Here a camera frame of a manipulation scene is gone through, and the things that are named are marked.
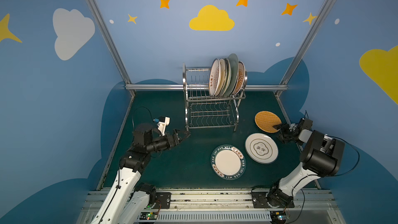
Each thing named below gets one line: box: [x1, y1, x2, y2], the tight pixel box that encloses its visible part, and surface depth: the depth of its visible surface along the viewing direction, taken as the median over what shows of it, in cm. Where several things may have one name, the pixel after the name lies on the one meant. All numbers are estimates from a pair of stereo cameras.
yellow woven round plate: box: [254, 110, 282, 134], surface depth 107 cm
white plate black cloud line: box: [245, 132, 279, 165], surface depth 94 cm
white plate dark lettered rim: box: [210, 144, 247, 181], surface depth 88 cm
